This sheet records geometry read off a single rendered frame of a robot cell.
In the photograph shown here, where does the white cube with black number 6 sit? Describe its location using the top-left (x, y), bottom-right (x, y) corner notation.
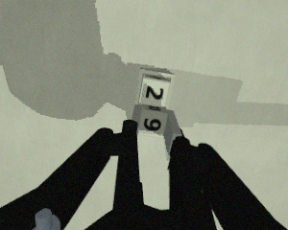
top-left (138, 104), bottom-right (168, 138)

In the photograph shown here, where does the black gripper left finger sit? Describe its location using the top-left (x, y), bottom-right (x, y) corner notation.
top-left (0, 104), bottom-right (148, 230)

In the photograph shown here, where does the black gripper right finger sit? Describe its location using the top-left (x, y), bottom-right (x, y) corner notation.
top-left (163, 109), bottom-right (288, 230)

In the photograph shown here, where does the grey cube with black digit 2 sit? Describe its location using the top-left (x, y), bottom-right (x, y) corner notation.
top-left (139, 74), bottom-right (171, 108)

